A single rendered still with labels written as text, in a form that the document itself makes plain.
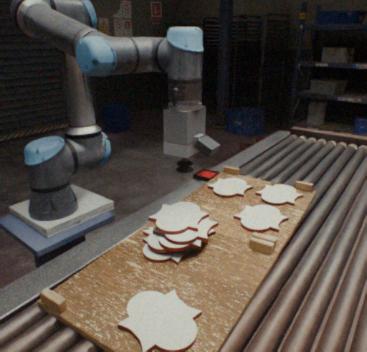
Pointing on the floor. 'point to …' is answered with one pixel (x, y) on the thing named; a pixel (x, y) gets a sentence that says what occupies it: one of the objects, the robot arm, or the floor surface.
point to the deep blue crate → (245, 120)
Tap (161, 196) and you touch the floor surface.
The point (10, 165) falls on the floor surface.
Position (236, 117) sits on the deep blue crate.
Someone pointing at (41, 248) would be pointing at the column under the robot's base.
